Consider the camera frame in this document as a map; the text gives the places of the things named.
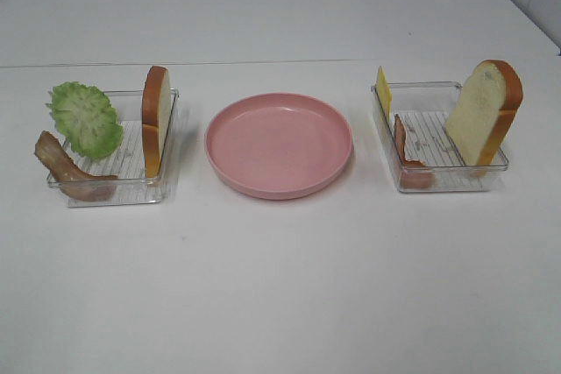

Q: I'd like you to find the yellow cheese slice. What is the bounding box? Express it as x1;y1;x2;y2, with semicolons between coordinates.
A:
375;66;393;121

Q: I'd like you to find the bacon strip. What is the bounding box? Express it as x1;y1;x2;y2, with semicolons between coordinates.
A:
394;115;435;189
34;131;117;201

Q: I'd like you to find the bread slice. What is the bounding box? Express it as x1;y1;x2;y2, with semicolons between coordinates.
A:
141;66;172;178
444;60;523;166

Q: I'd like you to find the green lettuce leaf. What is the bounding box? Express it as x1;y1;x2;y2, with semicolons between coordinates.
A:
46;81;124;161

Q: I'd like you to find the pink round plate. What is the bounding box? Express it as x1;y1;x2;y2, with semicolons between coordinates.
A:
205;93;353;200

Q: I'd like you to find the right clear plastic tray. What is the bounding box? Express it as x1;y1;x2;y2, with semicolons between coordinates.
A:
371;81;508;193

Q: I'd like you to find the clear plastic tray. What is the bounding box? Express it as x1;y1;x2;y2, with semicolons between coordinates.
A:
371;81;508;193
46;88;182;208

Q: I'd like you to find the left clear plastic tray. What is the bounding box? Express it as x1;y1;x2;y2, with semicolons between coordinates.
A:
46;88;182;208

